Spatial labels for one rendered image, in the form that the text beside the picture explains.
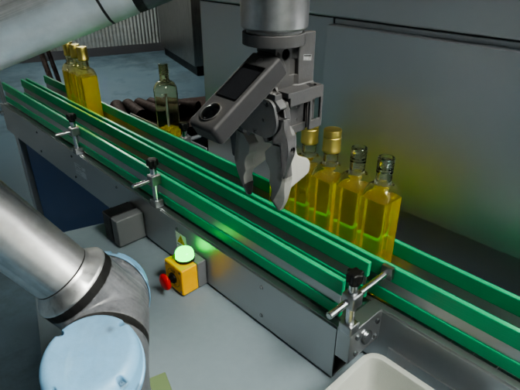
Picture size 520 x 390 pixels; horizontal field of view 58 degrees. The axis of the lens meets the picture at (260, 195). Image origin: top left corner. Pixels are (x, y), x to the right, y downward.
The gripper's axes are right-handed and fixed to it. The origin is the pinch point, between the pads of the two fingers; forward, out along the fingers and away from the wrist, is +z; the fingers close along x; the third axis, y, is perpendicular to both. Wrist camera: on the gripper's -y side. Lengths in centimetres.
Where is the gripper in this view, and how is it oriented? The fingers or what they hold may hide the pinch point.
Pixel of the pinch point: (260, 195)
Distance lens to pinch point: 60.1
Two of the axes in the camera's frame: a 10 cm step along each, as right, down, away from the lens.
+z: 0.0, 8.8, 4.8
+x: -6.8, -3.5, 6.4
